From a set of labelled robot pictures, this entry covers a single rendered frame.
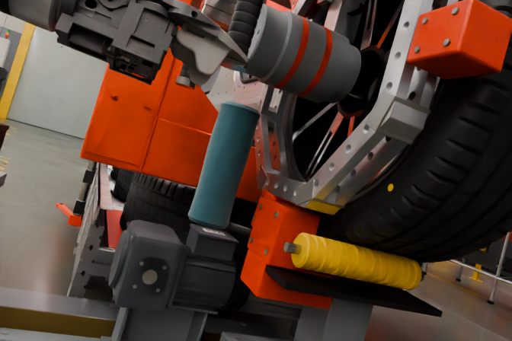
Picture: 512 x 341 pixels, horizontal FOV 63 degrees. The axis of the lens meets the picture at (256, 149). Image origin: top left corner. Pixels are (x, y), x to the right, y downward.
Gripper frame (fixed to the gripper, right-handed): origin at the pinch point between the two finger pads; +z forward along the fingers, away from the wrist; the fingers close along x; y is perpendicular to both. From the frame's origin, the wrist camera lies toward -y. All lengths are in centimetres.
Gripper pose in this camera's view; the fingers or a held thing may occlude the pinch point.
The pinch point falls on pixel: (238, 52)
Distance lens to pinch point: 54.2
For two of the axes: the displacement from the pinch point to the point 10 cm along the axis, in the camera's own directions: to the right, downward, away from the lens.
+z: 9.0, 3.4, 2.8
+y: -2.6, 9.2, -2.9
